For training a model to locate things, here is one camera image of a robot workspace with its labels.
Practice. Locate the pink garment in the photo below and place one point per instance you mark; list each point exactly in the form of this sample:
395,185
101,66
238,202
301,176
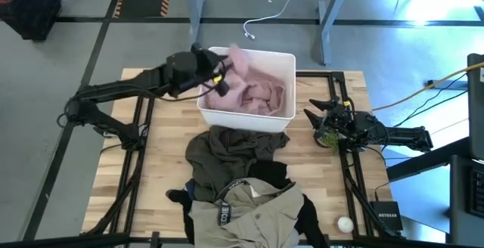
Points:
257,93

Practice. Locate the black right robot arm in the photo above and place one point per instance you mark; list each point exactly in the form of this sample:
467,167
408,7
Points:
404,136

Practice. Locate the black aluminium frame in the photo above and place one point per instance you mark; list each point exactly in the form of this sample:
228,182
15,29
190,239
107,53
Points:
317,74

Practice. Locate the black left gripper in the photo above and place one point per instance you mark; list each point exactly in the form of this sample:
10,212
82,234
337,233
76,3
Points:
206,64

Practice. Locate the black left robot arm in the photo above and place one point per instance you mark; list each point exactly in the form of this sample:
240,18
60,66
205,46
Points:
125,85

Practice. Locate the black garment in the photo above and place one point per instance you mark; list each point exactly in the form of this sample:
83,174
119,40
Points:
272,172

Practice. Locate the grey desk leg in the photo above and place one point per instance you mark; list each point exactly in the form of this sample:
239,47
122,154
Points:
194,21
328,28

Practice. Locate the khaki shirt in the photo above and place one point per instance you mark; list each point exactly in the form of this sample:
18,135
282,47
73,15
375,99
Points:
264,217

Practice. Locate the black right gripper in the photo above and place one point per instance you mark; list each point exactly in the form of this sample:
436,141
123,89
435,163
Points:
338,121

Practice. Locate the black crate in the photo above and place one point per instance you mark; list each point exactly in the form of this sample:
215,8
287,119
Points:
34,10

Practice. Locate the small green plant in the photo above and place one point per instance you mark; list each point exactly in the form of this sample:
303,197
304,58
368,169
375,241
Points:
331,140

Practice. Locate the black computer tower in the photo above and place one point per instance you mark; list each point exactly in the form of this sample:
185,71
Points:
461,202

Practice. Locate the white ball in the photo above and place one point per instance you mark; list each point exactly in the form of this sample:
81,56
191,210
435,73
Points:
345,225

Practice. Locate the black diagonal beam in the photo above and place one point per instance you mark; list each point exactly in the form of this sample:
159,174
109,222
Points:
427,161

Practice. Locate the white plastic bin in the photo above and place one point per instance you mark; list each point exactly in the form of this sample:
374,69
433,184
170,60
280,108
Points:
242,121

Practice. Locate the dark olive garment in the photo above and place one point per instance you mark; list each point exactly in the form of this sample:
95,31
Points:
223,153

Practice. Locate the black Netgear box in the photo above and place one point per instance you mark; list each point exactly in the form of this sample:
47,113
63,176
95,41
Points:
385,216

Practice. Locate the black cabinet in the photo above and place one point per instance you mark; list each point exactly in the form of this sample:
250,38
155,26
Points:
476,108

